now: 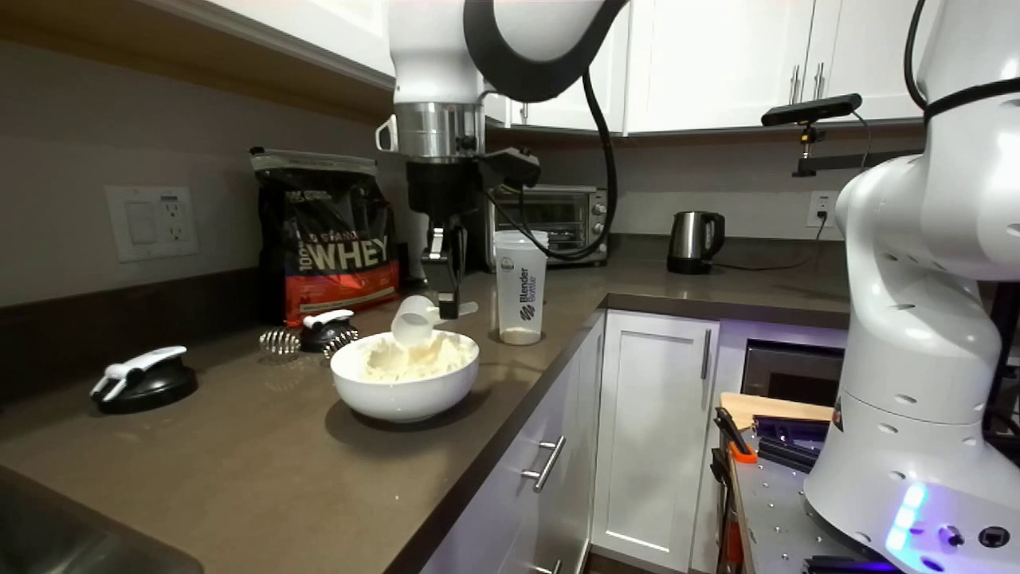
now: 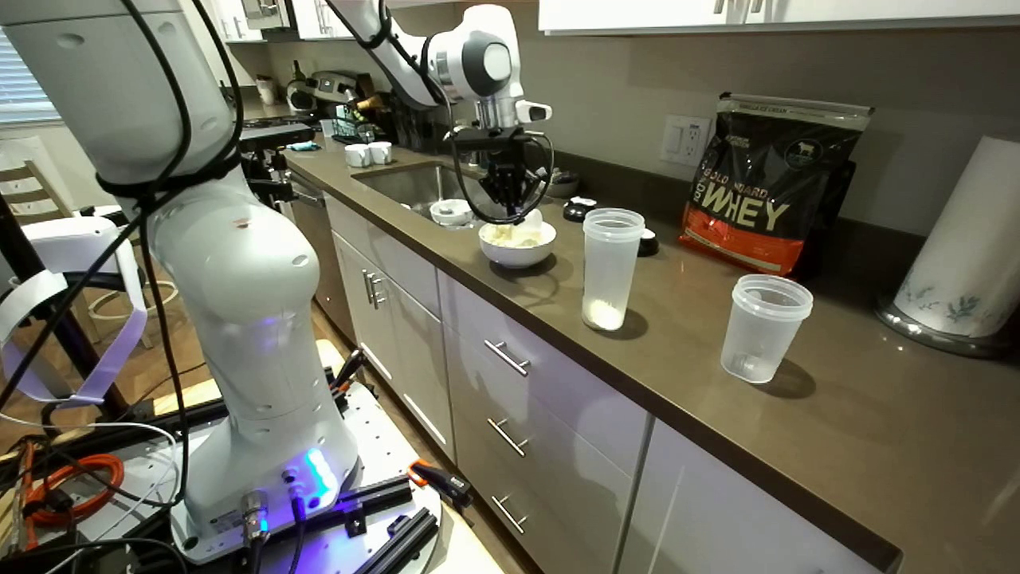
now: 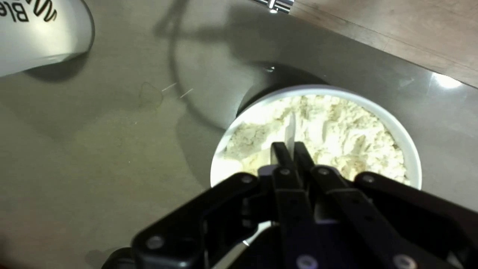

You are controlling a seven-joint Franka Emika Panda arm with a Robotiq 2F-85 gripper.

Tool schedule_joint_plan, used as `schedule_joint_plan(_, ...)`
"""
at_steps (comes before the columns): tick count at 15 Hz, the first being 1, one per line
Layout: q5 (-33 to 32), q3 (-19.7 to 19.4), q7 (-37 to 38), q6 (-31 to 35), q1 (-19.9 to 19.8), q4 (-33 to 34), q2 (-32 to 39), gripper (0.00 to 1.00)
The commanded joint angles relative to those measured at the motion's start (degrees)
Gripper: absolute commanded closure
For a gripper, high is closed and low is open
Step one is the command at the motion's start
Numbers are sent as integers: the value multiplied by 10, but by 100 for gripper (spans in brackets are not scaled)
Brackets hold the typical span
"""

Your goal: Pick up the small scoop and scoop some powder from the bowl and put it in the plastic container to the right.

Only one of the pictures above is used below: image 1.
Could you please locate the small white wall socket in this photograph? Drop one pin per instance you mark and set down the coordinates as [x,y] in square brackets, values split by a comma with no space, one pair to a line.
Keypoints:
[824,207]

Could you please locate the black built-in appliance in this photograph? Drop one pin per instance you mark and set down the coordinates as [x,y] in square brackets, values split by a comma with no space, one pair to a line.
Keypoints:
[791,370]

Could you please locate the white ceramic bowl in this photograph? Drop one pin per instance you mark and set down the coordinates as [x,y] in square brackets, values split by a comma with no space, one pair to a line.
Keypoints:
[404,398]

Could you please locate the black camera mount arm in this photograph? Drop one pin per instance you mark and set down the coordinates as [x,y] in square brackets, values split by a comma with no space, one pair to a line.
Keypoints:
[839,160]

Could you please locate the stainless steel sink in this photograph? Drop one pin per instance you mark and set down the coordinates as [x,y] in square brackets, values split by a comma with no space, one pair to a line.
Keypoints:
[65,531]

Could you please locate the white perforated robot table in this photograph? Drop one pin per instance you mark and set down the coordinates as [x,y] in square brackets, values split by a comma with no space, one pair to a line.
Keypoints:
[784,520]

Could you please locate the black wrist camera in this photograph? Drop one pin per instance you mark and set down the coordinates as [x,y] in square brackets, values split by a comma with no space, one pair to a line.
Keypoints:
[507,167]

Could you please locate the clear shaker bottle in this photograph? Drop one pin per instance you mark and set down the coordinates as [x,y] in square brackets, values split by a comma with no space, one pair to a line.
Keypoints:
[520,297]

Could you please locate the black and white scoop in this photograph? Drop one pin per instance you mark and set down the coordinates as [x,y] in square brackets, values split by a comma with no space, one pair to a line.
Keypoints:
[148,384]

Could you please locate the black red whey bag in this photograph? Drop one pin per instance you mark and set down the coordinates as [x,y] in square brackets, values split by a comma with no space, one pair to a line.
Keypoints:
[322,256]

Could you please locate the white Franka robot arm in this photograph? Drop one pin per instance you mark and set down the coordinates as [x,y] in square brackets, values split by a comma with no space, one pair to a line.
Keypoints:
[927,319]

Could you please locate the steel electric kettle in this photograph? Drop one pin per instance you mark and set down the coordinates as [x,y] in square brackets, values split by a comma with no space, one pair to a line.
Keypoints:
[692,242]

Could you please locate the small clear plastic scoop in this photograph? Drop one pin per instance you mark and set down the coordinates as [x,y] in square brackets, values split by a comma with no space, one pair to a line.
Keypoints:
[415,322]

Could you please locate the white lower counter cabinets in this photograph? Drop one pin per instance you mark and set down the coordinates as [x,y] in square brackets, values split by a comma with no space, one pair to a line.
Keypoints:
[512,512]

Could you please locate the pale protein powder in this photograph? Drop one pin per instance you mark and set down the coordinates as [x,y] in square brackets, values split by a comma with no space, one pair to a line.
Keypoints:
[440,355]

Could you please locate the black stereo camera bar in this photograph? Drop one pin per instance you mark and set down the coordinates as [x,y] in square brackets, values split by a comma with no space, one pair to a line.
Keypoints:
[815,109]

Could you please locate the small black white-capped lid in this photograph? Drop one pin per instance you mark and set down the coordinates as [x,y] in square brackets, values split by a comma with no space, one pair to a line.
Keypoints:
[322,333]

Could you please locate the wooden board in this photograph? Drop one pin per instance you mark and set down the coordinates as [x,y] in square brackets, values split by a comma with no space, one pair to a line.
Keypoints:
[775,409]

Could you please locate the white corner cabinet door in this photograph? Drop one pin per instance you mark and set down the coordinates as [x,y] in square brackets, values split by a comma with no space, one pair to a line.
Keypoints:
[656,447]

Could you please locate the white wall outlet plate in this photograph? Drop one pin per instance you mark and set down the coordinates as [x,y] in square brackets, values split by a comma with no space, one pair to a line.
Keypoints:
[150,225]

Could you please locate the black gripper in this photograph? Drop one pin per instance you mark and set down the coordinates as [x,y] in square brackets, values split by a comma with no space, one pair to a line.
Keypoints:
[437,193]

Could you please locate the white upper wall cabinets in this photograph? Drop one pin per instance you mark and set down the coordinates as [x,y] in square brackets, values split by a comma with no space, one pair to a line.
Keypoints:
[722,66]

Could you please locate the silver toaster oven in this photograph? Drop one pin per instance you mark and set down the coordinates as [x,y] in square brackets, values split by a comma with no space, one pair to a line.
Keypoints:
[570,216]

